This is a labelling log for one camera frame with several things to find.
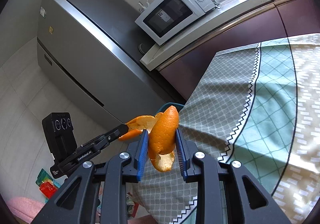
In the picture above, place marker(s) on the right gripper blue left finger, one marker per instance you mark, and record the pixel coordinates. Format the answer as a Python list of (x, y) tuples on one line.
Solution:
[(141, 155)]

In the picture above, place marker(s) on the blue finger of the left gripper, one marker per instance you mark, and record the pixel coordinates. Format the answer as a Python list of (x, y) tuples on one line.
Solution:
[(103, 140)]

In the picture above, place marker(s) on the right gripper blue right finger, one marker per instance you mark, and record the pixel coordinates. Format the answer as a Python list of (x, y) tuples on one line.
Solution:
[(185, 151)]

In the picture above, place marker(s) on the orange peel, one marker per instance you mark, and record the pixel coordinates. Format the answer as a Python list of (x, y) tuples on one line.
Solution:
[(161, 143)]

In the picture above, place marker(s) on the patterned tablecloth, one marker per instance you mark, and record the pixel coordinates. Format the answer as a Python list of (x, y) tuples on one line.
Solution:
[(259, 104)]

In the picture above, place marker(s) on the grey refrigerator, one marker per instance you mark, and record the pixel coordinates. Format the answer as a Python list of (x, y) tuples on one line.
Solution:
[(92, 50)]

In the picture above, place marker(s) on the white microwave oven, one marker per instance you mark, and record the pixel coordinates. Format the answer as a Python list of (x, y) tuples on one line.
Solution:
[(163, 19)]

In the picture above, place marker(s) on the purple base cabinets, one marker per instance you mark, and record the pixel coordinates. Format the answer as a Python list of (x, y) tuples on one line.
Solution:
[(279, 19)]

